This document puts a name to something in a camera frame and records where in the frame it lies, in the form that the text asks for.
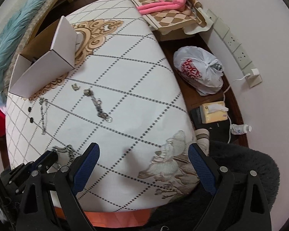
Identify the dark grey fluffy blanket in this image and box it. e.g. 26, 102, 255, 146
149, 140, 280, 231

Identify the white plastic bag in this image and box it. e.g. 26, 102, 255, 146
173, 46, 224, 96

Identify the dark wooden side table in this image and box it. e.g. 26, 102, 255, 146
156, 32, 250, 148

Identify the small white bottle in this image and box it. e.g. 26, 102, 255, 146
231, 124, 252, 135

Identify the yellow tissue box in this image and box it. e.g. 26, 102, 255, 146
199, 101, 229, 125

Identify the thick silver chain bracelet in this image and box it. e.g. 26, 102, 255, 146
84, 89, 113, 123

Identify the silver link chain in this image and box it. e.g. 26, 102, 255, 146
52, 144, 74, 171

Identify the black box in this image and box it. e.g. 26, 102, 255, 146
191, 107, 232, 145

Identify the light blue fluffy cloth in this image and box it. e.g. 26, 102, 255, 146
0, 0, 63, 109

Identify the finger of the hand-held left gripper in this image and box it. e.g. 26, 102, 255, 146
32, 150, 59, 174

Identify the white cable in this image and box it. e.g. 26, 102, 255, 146
222, 73, 251, 143

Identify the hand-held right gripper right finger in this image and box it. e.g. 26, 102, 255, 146
188, 142, 272, 231

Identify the beige striped roll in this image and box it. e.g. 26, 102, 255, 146
195, 128, 210, 156

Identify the brown checkered cushion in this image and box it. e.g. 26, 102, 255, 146
131, 0, 203, 33

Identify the white cardboard box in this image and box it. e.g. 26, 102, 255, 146
9, 16, 78, 99

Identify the orange table edge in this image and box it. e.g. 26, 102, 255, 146
55, 206, 153, 227

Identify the white patterned tablecloth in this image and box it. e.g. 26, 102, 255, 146
5, 0, 201, 213

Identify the thin silver chain necklace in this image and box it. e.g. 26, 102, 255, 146
39, 97, 50, 135

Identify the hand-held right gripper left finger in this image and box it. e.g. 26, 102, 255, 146
16, 142, 101, 231

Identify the wall socket panel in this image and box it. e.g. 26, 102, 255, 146
206, 8, 262, 88

